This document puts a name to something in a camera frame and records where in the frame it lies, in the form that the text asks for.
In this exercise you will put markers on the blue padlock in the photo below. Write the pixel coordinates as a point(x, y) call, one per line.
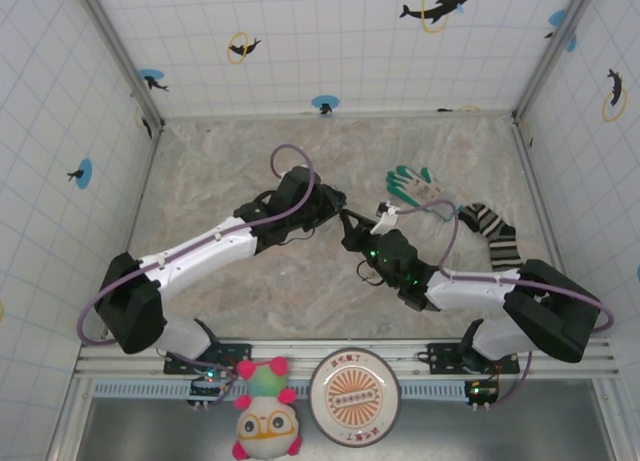
point(341, 200)

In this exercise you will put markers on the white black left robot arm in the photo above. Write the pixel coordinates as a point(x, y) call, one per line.
point(215, 261)

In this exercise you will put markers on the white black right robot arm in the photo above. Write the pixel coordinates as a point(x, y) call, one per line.
point(475, 293)

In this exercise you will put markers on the green white work glove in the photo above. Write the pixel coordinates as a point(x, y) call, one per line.
point(407, 191)

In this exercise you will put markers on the fish on blue disc sticker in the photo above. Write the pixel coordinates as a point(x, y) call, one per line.
point(82, 173)
point(325, 105)

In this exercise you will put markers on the black grey striped sock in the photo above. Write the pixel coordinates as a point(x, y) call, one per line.
point(500, 241)

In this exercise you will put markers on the round orange printed plate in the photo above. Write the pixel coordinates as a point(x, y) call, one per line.
point(355, 398)

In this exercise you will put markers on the small circuit board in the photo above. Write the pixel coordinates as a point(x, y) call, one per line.
point(207, 388)
point(482, 393)

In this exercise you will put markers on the shark on blue oval sticker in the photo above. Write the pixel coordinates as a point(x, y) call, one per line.
point(152, 80)

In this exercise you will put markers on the pink white plush toy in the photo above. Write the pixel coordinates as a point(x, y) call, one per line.
point(267, 426)

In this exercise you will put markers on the grey metal panel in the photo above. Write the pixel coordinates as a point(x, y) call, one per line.
point(150, 431)

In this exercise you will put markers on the blue patches fish sticker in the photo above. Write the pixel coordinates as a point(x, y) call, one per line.
point(557, 18)

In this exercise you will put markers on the aluminium frame bar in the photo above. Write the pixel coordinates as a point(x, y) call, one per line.
point(146, 181)
point(533, 181)
point(250, 115)

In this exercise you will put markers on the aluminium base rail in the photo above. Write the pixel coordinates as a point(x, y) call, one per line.
point(280, 348)

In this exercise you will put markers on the aluminium frame post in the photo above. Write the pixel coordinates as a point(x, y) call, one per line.
point(555, 46)
point(120, 56)

